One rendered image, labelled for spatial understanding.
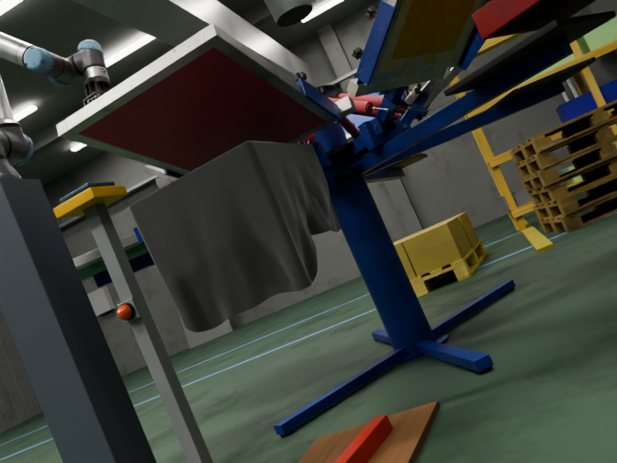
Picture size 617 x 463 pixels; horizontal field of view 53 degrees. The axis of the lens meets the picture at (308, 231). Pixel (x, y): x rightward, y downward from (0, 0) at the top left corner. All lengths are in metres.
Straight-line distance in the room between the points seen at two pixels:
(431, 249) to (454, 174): 6.86
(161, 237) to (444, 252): 3.43
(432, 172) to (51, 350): 10.25
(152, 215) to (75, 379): 0.56
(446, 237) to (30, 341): 3.54
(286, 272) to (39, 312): 0.80
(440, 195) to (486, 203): 0.84
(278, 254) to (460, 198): 10.20
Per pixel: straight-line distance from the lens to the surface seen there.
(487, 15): 2.14
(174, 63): 1.74
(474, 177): 11.79
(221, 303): 1.78
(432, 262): 5.02
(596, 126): 5.40
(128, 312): 1.55
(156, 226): 1.85
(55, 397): 2.11
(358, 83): 2.44
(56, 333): 2.05
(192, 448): 1.61
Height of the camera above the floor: 0.57
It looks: 3 degrees up
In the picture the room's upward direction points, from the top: 24 degrees counter-clockwise
